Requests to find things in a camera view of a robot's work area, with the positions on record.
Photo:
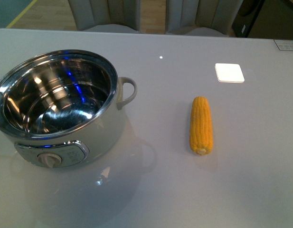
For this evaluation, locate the yellow corn cob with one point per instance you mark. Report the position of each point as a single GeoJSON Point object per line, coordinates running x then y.
{"type": "Point", "coordinates": [201, 130]}

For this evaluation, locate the white electric cooking pot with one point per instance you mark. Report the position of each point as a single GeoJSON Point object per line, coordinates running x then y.
{"type": "Point", "coordinates": [63, 107]}

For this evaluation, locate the left beige upholstered chair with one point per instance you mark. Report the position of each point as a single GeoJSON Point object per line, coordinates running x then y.
{"type": "Point", "coordinates": [113, 16]}

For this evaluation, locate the beige upholstered chair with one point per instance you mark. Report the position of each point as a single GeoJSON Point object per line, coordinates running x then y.
{"type": "Point", "coordinates": [113, 16]}
{"type": "Point", "coordinates": [206, 18]}

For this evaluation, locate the right beige upholstered chair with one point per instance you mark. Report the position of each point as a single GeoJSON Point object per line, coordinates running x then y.
{"type": "Point", "coordinates": [206, 18]}

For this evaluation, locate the black washing machine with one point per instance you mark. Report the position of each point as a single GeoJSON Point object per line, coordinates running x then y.
{"type": "Point", "coordinates": [246, 17]}

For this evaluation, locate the label sticker on table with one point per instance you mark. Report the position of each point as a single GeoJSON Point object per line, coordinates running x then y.
{"type": "Point", "coordinates": [284, 45]}

